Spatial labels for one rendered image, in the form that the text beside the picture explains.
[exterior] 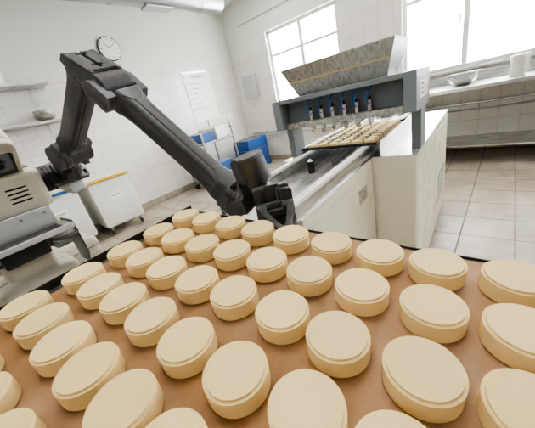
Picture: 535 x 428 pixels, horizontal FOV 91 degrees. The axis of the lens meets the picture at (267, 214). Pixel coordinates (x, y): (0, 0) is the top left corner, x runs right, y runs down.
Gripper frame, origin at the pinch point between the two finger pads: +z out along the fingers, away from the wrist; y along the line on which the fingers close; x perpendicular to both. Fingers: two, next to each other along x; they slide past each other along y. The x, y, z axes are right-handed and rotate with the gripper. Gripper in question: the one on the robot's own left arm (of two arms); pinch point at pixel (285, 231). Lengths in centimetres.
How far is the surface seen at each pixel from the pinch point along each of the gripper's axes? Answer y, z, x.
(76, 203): 57, -299, 196
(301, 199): 11.2, -37.0, -12.9
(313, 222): 20.2, -38.1, -16.1
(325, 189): 14, -48, -25
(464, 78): 4, -251, -275
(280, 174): 14, -79, -16
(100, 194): 56, -318, 175
